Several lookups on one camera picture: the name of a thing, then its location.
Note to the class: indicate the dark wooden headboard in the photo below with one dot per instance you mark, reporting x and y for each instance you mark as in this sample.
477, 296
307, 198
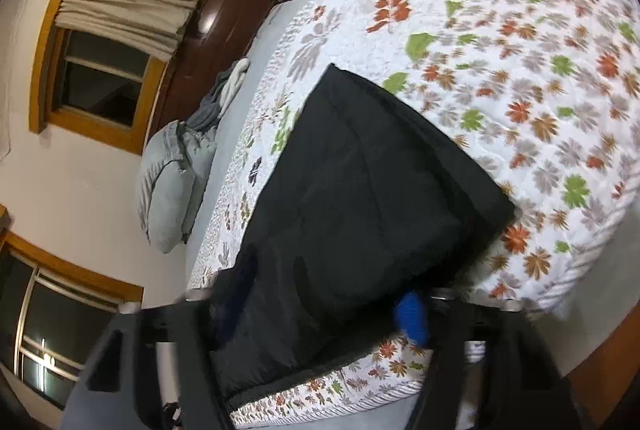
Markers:
215, 25

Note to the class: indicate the white cloth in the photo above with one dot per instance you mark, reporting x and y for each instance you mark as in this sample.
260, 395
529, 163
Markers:
234, 82

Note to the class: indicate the wooden framed window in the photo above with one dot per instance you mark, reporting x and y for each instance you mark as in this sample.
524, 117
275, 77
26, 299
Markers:
55, 320
100, 80

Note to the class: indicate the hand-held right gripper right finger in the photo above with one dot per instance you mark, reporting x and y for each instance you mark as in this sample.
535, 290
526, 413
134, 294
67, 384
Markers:
412, 316

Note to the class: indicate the white floral quilt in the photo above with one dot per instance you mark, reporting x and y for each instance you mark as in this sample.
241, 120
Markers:
500, 60

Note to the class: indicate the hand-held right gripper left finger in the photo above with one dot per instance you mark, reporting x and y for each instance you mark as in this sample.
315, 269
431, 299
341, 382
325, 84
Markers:
192, 335

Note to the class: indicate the grey clothes pile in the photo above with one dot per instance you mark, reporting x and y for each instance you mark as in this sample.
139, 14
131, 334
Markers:
212, 102

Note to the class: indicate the black pants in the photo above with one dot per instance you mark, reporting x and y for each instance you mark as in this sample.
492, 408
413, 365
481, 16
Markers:
360, 190

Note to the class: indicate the beige curtain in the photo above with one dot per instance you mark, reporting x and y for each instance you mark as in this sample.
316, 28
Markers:
120, 10

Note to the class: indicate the bed with grey sheet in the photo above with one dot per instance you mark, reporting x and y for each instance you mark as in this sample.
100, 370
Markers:
240, 110

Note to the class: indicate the large grey pillow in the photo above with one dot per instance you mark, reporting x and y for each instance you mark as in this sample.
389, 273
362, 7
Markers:
165, 190

